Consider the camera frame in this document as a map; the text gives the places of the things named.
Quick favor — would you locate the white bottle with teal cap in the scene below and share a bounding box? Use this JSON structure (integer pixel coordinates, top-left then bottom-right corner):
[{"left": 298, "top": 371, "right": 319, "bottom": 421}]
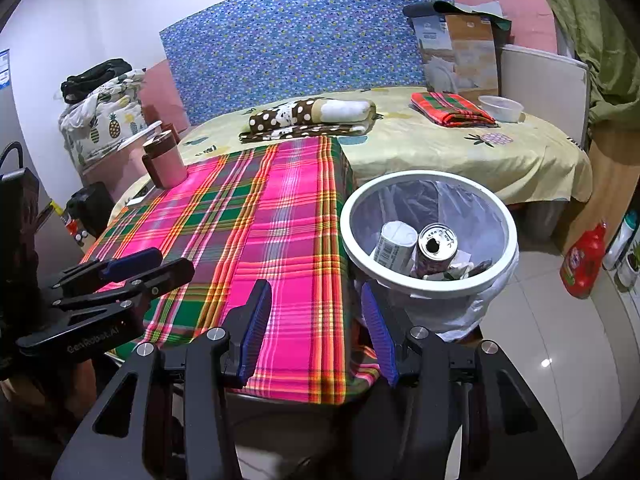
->
[{"left": 602, "top": 210, "right": 640, "bottom": 271}]

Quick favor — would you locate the black bag on floor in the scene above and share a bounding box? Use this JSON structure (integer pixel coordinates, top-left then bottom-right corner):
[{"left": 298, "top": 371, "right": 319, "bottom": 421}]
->
[{"left": 66, "top": 181, "right": 116, "bottom": 241}]

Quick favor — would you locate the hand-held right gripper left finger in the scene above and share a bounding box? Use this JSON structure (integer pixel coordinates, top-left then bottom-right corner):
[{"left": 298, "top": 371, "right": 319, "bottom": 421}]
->
[{"left": 52, "top": 279, "right": 273, "bottom": 480}]

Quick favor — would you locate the white green bottle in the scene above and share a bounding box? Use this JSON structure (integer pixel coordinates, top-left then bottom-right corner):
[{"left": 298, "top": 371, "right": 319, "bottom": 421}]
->
[{"left": 617, "top": 245, "right": 640, "bottom": 288}]

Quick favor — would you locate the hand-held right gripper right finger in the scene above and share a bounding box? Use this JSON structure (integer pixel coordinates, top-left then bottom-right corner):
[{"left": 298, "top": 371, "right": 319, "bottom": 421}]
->
[{"left": 361, "top": 281, "right": 578, "bottom": 480}]

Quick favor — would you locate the white round bin with liner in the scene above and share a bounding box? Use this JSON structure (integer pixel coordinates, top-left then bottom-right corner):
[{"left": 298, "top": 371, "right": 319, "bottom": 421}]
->
[{"left": 341, "top": 170, "right": 521, "bottom": 343}]

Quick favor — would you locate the red detergent bottle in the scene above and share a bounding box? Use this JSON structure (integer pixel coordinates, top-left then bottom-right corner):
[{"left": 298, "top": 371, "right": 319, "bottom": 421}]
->
[{"left": 559, "top": 220, "right": 608, "bottom": 300}]

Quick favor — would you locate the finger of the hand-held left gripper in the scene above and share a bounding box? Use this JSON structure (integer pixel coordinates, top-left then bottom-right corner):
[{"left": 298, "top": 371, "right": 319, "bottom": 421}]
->
[
  {"left": 52, "top": 258, "right": 196, "bottom": 311},
  {"left": 50, "top": 247, "right": 164, "bottom": 291}
]

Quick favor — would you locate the folded red green plaid cloth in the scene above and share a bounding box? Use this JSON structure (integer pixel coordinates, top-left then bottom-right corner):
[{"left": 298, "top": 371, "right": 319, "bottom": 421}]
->
[{"left": 411, "top": 91, "right": 498, "bottom": 128}]

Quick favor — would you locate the pink cup with brown lid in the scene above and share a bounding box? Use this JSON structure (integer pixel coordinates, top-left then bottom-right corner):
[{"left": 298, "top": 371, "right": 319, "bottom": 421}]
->
[{"left": 141, "top": 130, "right": 188, "bottom": 190}]

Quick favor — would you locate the silver smartphone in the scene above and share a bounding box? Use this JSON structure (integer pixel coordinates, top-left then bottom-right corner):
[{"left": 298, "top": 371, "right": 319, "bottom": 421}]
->
[{"left": 127, "top": 182, "right": 156, "bottom": 206}]

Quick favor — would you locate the blue floral headboard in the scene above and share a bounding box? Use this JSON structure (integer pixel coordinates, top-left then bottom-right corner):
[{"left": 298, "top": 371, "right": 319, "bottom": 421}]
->
[{"left": 159, "top": 0, "right": 456, "bottom": 128}]

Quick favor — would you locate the white bottle with blue label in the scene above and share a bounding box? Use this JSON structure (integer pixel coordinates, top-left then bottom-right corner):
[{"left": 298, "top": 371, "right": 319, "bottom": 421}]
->
[{"left": 372, "top": 221, "right": 418, "bottom": 273}]

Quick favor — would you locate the brown cardboard box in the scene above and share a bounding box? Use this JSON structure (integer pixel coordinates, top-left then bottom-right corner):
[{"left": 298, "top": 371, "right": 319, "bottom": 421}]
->
[{"left": 411, "top": 12, "right": 501, "bottom": 103}]

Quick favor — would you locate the white bowl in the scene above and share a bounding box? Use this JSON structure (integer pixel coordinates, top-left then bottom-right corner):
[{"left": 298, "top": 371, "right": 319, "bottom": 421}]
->
[{"left": 477, "top": 95, "right": 524, "bottom": 123}]

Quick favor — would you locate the small red white packet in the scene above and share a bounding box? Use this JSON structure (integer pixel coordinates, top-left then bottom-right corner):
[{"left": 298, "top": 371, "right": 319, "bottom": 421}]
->
[{"left": 62, "top": 210, "right": 88, "bottom": 248}]

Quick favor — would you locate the grey refrigerator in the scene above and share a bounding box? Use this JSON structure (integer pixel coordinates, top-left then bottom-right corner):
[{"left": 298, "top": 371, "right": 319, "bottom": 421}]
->
[{"left": 0, "top": 47, "right": 68, "bottom": 271}]

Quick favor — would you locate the pink green plaid tablecloth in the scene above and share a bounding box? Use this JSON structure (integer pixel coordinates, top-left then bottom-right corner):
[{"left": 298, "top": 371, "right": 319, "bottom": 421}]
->
[{"left": 82, "top": 135, "right": 381, "bottom": 406}]

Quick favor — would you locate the green curtain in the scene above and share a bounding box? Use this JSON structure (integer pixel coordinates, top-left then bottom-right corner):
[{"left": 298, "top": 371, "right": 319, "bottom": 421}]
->
[{"left": 525, "top": 0, "right": 640, "bottom": 131}]

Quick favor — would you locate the pineapple print bedding bundle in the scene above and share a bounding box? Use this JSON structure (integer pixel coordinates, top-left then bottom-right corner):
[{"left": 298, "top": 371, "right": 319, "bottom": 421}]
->
[{"left": 59, "top": 69, "right": 151, "bottom": 171}]

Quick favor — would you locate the brown polka dot blanket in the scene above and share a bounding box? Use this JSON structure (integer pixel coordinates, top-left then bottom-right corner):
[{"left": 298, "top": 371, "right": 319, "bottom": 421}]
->
[{"left": 239, "top": 97, "right": 378, "bottom": 142}]

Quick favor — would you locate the red cartoon drink can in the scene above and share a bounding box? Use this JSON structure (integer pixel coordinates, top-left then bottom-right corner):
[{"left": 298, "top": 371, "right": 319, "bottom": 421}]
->
[{"left": 412, "top": 222, "right": 460, "bottom": 278}]

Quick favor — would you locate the white panel board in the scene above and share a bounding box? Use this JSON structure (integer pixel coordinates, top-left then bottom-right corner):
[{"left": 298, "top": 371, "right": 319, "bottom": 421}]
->
[{"left": 500, "top": 44, "right": 591, "bottom": 148}]

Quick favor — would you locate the yellow printed bed sheet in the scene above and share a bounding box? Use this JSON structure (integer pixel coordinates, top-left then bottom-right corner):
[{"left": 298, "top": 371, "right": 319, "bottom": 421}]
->
[{"left": 107, "top": 85, "right": 593, "bottom": 206}]

